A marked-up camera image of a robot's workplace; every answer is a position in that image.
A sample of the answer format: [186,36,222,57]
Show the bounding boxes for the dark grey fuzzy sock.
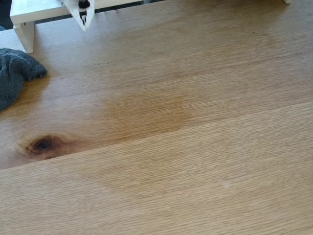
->
[0,47,48,112]

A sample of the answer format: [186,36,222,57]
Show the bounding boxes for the white wooden riser shelf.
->
[9,0,293,54]

